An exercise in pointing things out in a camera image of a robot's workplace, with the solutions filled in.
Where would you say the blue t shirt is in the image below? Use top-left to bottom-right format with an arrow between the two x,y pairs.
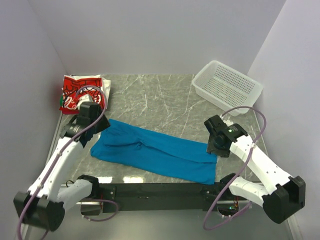
90,119 -> 218,185

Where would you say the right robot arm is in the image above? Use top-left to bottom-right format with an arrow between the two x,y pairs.
204,115 -> 306,224

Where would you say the folded red Coca-Cola shirt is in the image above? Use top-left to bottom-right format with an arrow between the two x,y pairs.
59,74 -> 112,115

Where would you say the white plastic basket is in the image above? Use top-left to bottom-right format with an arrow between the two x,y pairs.
191,60 -> 263,112

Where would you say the black base bar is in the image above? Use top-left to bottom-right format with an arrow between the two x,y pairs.
99,181 -> 248,213

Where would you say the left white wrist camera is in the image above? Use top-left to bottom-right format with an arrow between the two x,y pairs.
77,94 -> 93,110

